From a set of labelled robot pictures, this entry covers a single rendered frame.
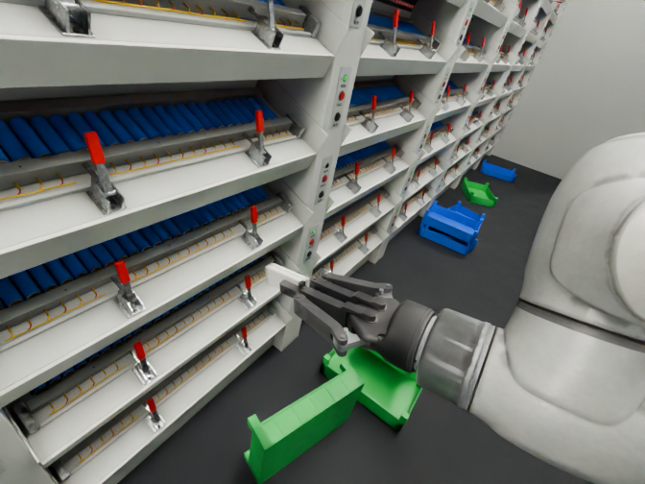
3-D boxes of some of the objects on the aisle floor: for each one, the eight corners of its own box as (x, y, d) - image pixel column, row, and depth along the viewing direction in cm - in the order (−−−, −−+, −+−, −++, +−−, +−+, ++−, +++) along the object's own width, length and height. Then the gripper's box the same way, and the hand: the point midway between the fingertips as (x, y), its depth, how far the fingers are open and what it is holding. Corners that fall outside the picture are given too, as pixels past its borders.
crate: (347, 420, 98) (365, 382, 87) (257, 486, 81) (264, 450, 69) (331, 398, 103) (346, 359, 91) (243, 455, 85) (247, 418, 74)
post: (383, 255, 170) (609, -356, 72) (374, 264, 163) (612, -400, 65) (350, 238, 178) (515, -335, 80) (342, 245, 171) (510, -373, 73)
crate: (422, 385, 112) (431, 372, 108) (398, 433, 98) (407, 420, 93) (349, 335, 124) (354, 322, 119) (319, 371, 109) (322, 356, 105)
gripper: (398, 408, 33) (238, 316, 45) (439, 333, 43) (297, 274, 55) (409, 356, 30) (231, 271, 42) (450, 287, 39) (296, 233, 51)
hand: (287, 280), depth 47 cm, fingers closed
